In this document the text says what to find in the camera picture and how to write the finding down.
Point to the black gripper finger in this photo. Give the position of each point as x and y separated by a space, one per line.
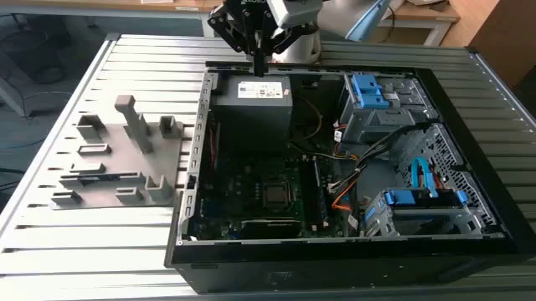
294 36
228 31

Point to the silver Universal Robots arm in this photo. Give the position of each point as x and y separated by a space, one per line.
306 47

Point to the grey power supply unit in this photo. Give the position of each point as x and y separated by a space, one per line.
252 119

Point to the tall grey drive cage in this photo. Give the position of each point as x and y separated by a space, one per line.
378 123

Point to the grey parts rack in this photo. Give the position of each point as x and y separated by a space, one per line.
117 150

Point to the brown wooden cabinet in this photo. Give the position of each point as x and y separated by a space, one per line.
503 37

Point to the silver CPU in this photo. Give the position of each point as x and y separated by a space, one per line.
276 192

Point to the green motherboard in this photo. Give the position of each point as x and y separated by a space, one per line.
235 194

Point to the hard disk in blue carrier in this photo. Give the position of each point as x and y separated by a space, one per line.
400 197

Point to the black graphics card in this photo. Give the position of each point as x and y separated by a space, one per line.
272 226

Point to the low grey drive cage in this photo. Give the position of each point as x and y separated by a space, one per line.
419 219

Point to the black open PC case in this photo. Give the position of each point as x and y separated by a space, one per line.
335 252

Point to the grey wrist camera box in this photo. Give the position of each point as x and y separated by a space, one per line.
294 12

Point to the blue plastic drive bracket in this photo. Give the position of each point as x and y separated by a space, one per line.
375 101
364 84

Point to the wooden desk white frame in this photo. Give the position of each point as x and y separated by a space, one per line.
419 14

